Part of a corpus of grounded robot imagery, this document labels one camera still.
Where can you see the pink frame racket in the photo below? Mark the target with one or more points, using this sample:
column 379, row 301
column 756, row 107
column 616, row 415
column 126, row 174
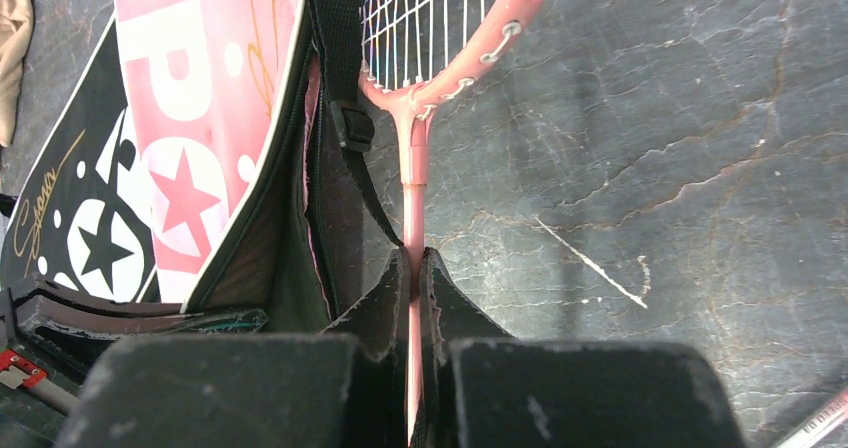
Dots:
column 417, row 56
column 818, row 425

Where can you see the pink sport racket bag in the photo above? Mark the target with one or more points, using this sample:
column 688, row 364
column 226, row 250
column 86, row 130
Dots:
column 234, row 103

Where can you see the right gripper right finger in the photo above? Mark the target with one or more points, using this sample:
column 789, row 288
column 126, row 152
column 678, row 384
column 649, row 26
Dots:
column 486, row 388

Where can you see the beige crumpled cloth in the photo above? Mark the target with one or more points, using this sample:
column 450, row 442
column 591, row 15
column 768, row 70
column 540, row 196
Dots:
column 17, row 20

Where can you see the black sport racket bag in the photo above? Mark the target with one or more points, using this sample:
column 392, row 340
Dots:
column 83, row 217

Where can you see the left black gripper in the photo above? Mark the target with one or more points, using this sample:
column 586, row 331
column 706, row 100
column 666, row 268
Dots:
column 51, row 335

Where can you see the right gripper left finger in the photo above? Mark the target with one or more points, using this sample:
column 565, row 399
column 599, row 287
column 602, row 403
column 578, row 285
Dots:
column 342, row 387

